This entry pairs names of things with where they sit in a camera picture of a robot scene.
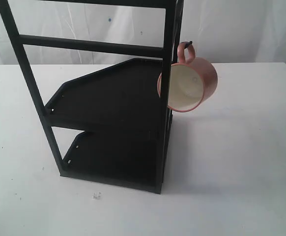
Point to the black rack hook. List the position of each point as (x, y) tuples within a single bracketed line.
[(187, 44)]

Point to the pink mug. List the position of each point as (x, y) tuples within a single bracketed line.
[(192, 80)]

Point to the black metal shelf rack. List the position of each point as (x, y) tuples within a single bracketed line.
[(113, 125)]

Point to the white backdrop cloth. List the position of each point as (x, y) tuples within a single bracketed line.
[(221, 30)]

